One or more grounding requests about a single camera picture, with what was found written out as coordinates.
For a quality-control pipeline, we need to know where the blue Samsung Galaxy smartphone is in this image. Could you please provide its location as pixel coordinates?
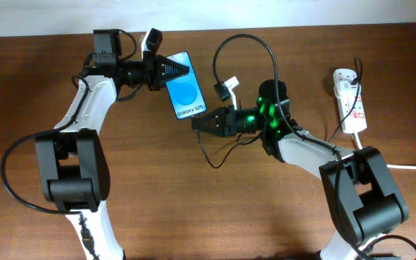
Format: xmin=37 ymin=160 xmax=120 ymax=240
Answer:
xmin=166 ymin=52 xmax=207 ymax=120

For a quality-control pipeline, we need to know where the black USB charging cable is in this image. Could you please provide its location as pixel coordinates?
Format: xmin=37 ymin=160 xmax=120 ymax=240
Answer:
xmin=190 ymin=56 xmax=364 ymax=170

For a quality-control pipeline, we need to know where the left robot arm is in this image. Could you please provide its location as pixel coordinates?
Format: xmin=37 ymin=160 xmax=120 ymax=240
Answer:
xmin=35 ymin=28 xmax=189 ymax=259

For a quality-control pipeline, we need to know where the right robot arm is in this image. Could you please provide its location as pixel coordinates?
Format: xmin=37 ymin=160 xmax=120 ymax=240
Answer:
xmin=191 ymin=79 xmax=409 ymax=259

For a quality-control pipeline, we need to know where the white USB charger plug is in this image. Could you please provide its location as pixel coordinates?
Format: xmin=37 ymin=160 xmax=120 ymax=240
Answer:
xmin=334 ymin=79 xmax=358 ymax=99

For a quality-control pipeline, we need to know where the white power strip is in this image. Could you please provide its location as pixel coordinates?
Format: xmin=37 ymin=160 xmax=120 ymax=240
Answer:
xmin=333 ymin=69 xmax=367 ymax=134

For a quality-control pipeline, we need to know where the white power strip cord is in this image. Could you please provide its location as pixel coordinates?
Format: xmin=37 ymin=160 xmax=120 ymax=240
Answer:
xmin=352 ymin=132 xmax=416 ymax=173

